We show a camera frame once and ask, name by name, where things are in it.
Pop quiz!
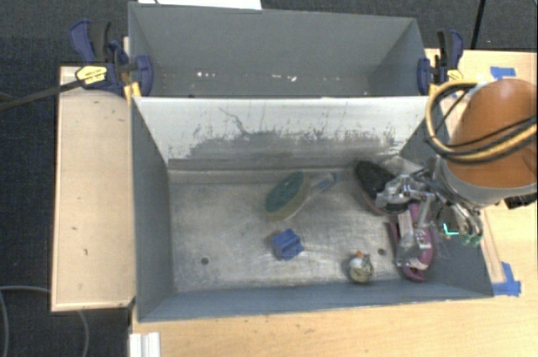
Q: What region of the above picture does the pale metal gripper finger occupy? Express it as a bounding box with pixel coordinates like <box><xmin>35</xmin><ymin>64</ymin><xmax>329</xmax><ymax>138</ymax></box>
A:
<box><xmin>395</xmin><ymin>239</ymin><xmax>433</xmax><ymax>269</ymax></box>
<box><xmin>398</xmin><ymin>213</ymin><xmax>422</xmax><ymax>250</ymax></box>

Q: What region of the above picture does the purple curved plastic object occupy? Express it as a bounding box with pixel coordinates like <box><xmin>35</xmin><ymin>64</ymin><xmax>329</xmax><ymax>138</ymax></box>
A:
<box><xmin>389</xmin><ymin>200</ymin><xmax>439</xmax><ymax>283</ymax></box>

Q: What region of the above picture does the black oval pink-rimmed object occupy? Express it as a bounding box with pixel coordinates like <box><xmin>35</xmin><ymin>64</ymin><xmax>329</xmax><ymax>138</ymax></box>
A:
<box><xmin>354</xmin><ymin>160</ymin><xmax>408</xmax><ymax>218</ymax></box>

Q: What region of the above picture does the small round white toy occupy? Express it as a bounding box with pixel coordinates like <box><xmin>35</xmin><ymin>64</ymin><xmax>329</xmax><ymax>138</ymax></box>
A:
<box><xmin>347</xmin><ymin>250</ymin><xmax>376</xmax><ymax>286</ymax></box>

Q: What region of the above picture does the small blue ridged block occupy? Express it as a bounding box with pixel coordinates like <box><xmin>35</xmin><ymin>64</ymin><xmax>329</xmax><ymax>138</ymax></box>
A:
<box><xmin>270</xmin><ymin>228</ymin><xmax>305</xmax><ymax>261</ymax></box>

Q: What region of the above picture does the grey metal bin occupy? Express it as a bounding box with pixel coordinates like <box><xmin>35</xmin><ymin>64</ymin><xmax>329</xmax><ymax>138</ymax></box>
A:
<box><xmin>126</xmin><ymin>1</ymin><xmax>495</xmax><ymax>323</ymax></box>

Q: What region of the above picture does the pale wood board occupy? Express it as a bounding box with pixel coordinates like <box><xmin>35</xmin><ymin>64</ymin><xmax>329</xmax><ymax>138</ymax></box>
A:
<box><xmin>50</xmin><ymin>66</ymin><xmax>137</xmax><ymax>312</ymax></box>

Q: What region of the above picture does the green sponge clear-handled scrubber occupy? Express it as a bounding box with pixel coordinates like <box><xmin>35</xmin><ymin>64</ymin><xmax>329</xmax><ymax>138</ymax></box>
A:
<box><xmin>264</xmin><ymin>171</ymin><xmax>340</xmax><ymax>223</ymax></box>

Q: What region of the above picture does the black cylinder on white bracket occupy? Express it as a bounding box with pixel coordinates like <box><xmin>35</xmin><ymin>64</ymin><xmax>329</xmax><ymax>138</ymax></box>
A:
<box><xmin>503</xmin><ymin>193</ymin><xmax>538</xmax><ymax>211</ymax></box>

